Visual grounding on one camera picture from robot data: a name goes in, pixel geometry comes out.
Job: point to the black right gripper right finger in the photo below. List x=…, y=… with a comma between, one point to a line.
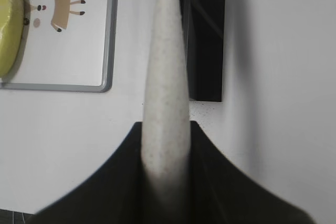
x=221, y=193

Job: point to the black knife stand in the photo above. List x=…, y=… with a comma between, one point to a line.
x=203, y=28

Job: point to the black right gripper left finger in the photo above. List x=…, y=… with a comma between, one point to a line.
x=114, y=193

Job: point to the knife with white speckled handle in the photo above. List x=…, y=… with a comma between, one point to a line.
x=166, y=124

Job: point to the yellow plastic banana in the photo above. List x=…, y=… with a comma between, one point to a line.
x=12, y=16

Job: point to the white cutting board grey rim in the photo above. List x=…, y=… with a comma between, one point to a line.
x=67, y=45

